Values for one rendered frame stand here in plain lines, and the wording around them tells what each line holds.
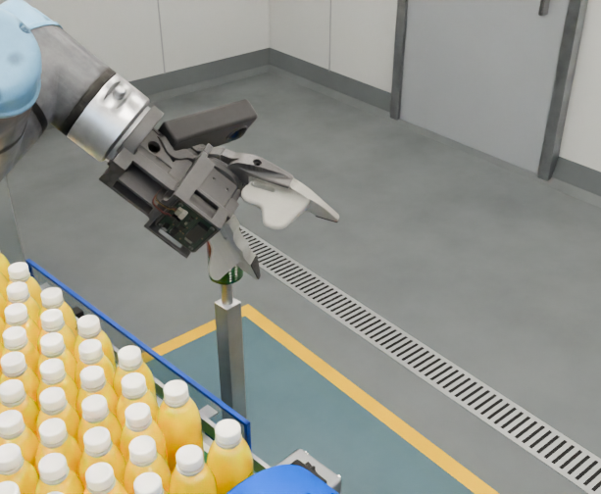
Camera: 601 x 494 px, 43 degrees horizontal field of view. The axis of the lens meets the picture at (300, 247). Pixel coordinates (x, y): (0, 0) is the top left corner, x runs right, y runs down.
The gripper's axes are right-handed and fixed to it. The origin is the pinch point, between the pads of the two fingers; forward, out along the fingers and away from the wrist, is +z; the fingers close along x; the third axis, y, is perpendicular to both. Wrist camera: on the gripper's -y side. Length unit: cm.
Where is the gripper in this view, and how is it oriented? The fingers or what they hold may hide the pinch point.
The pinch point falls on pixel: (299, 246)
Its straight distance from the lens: 78.5
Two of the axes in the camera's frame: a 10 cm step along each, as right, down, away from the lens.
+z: 7.6, 6.0, 2.4
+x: 5.4, -3.9, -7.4
